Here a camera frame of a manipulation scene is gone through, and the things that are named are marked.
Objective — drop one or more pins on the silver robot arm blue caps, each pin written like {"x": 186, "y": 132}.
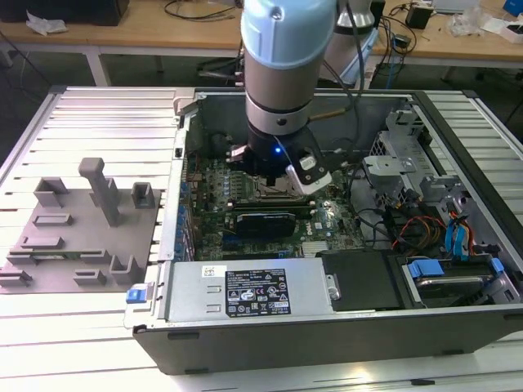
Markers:
{"x": 282, "y": 81}

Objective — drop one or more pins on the CPU socket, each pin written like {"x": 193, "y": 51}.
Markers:
{"x": 263, "y": 194}

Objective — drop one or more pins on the RAM slot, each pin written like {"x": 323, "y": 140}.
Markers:
{"x": 269, "y": 201}

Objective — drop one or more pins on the black graphics card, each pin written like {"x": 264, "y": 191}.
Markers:
{"x": 265, "y": 224}

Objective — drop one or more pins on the green motherboard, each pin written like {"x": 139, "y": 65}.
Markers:
{"x": 339, "y": 204}

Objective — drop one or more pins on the silver chipset heatsink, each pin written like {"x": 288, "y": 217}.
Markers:
{"x": 314, "y": 249}

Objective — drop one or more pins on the grey metal drive cage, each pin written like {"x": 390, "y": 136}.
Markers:
{"x": 384, "y": 165}

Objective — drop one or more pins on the black plastic drive cover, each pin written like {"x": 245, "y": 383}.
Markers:
{"x": 359, "y": 277}

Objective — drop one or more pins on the silver power supply unit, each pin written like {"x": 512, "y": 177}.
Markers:
{"x": 192, "y": 294}

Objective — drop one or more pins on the long wooden desk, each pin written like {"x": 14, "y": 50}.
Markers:
{"x": 143, "y": 36}

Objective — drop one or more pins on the small dark transformer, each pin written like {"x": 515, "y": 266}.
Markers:
{"x": 401, "y": 41}

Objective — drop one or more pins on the open PC case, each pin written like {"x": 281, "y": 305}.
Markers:
{"x": 286, "y": 343}

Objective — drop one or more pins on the blue case latch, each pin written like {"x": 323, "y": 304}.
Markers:
{"x": 136, "y": 295}

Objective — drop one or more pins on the small black adapter box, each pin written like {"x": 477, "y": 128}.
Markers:
{"x": 418, "y": 17}

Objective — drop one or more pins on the grey parts rack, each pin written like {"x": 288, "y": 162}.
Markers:
{"x": 81, "y": 245}

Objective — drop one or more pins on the hard disk in blue carrier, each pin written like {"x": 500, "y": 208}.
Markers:
{"x": 449, "y": 290}

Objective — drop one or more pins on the flat white device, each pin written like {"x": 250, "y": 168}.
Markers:
{"x": 453, "y": 4}

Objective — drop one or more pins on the green RAM stick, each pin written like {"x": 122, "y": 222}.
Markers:
{"x": 53, "y": 255}

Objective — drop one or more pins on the clear plastic bags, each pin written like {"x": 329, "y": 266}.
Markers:
{"x": 470, "y": 22}

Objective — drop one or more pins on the wide black computer box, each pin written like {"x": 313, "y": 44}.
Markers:
{"x": 61, "y": 10}

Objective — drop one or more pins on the crumpled white plastic bag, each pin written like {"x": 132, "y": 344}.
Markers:
{"x": 45, "y": 23}

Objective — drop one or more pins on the white cardboard box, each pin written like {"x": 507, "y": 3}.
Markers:
{"x": 515, "y": 33}

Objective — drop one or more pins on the blue cardboard box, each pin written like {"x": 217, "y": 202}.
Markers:
{"x": 514, "y": 7}

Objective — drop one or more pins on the small grey wrist camera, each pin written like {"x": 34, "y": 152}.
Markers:
{"x": 237, "y": 154}

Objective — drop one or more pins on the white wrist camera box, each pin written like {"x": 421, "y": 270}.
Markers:
{"x": 310, "y": 181}

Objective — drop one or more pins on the silver metal bracket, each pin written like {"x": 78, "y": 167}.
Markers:
{"x": 437, "y": 183}

